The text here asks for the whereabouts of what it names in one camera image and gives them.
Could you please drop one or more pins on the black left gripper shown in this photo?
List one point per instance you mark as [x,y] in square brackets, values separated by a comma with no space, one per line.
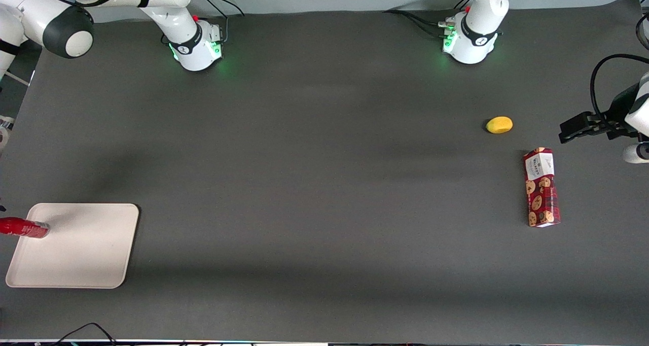
[619,108]

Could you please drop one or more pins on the red coke bottle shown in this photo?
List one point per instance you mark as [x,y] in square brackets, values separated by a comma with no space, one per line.
[23,227]

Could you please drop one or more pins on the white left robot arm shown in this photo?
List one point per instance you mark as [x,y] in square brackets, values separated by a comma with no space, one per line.
[474,36]

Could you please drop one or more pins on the beige plastic tray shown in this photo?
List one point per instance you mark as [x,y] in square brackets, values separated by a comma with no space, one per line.
[81,249]

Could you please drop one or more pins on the red cookie box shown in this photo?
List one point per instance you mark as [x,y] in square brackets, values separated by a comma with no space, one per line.
[541,188]

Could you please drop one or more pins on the yellow lemon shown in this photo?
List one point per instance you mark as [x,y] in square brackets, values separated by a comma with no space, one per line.
[499,125]

